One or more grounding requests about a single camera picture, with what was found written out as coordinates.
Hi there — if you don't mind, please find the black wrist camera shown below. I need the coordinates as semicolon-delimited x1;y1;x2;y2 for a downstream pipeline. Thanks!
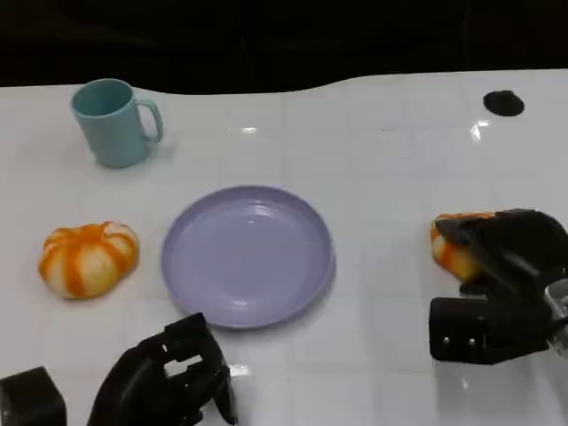
0;366;67;426
428;296;552;367

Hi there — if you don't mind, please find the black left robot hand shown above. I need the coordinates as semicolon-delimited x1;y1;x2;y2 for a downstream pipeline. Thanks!
85;312;240;426

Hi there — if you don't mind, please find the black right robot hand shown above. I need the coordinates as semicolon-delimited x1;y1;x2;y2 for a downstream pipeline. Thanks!
433;207;568;308

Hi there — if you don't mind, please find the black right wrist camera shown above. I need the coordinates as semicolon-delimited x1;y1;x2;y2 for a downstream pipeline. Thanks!
428;296;552;367

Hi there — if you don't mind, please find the lilac plate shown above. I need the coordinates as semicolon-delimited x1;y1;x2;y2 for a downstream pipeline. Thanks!
160;184;336;331

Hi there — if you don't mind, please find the pale green mug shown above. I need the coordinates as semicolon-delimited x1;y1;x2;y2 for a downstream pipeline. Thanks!
69;77;164;170

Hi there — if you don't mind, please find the black table grommet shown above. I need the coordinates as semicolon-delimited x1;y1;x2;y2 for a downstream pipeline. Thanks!
482;90;525;118

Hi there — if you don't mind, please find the orange and white bread roll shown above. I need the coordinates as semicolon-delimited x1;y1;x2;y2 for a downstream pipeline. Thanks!
429;211;496;282
36;220;140;300

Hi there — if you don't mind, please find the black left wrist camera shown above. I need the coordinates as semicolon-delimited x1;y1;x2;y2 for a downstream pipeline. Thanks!
0;366;67;426

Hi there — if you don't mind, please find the black curtain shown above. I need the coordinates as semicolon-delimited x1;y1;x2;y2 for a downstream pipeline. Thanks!
0;0;568;96

